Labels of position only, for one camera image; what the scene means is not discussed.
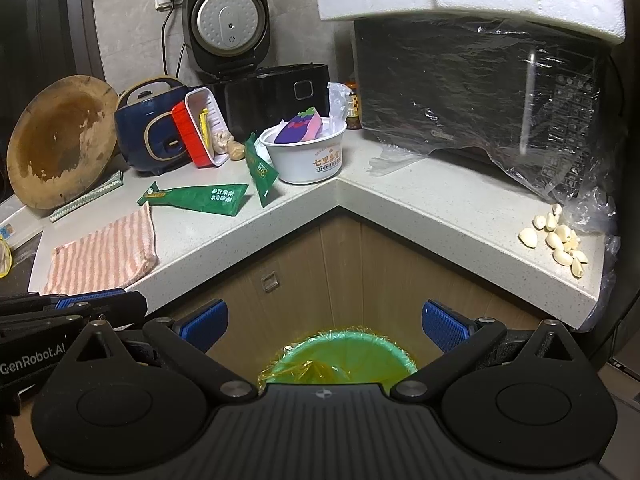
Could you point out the clear plastic bag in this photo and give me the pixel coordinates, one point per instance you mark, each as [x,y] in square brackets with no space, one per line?
[339,99]

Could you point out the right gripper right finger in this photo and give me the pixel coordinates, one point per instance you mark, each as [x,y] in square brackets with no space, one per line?
[463,343]

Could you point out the pink striped dish cloth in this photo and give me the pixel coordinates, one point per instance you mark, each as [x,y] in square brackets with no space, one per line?
[116,256]

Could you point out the green trash bin with liner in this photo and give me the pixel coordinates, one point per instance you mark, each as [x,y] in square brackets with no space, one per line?
[355,355]

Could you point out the green white striped cloth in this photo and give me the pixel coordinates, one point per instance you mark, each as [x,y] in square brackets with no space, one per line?
[111,184]

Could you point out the round wooden cutting board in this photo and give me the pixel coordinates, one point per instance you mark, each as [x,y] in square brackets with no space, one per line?
[62,142]

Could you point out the green packet long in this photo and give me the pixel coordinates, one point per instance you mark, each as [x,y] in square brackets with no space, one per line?
[224,199]

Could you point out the sauce jar orange lid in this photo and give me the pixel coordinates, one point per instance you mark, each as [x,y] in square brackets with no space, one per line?
[353,110]

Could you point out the white instant noodle bowl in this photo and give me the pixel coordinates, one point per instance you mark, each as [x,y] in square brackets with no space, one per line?
[305,162]

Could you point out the ginger root piece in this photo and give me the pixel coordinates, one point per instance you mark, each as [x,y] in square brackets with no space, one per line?
[225,144]

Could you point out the black rice cooker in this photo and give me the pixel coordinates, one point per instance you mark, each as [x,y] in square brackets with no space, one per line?
[227,40]

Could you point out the navy blue mini rice cooker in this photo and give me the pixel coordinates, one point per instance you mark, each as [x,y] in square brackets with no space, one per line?
[147,135]

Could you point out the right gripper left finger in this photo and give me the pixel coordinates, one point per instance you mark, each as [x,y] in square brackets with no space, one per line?
[181,345]

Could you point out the pile of garlic cloves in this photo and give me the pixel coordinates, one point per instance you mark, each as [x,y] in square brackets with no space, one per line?
[563,243]

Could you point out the red white plastic tray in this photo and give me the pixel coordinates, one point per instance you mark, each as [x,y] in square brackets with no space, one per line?
[185,116]

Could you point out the purple pink snack wrapper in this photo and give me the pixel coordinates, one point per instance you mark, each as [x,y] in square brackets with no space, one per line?
[305,126]

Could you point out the cabinet recessed handle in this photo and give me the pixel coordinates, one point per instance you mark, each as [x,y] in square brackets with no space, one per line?
[270,282]

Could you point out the yellow comb brush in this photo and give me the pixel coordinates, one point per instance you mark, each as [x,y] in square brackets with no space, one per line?
[203,124]

